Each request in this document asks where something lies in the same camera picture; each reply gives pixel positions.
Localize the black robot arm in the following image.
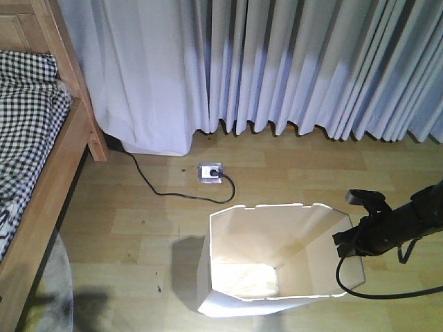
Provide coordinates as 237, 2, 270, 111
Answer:
332, 183, 442, 258

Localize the white plastic trash bin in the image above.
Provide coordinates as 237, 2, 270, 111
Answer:
197, 203, 365, 317

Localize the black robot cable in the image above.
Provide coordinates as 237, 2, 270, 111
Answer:
336, 238, 443, 299

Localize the light grey curtain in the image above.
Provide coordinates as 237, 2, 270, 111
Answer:
60, 1, 442, 156

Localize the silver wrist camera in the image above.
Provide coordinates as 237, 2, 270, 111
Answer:
345, 189, 386, 208

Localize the black power cord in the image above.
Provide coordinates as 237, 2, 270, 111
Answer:
107, 138, 236, 205

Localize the wooden bed frame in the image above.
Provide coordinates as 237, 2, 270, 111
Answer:
1, 1, 109, 331

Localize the grey round rug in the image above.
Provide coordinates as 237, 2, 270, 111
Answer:
34, 235, 74, 331

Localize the black white checkered bedding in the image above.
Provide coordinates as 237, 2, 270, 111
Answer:
1, 50, 72, 255

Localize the floor power outlet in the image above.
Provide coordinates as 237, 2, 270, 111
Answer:
197, 163, 224, 184

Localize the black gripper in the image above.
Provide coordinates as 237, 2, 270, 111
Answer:
332, 207, 422, 258

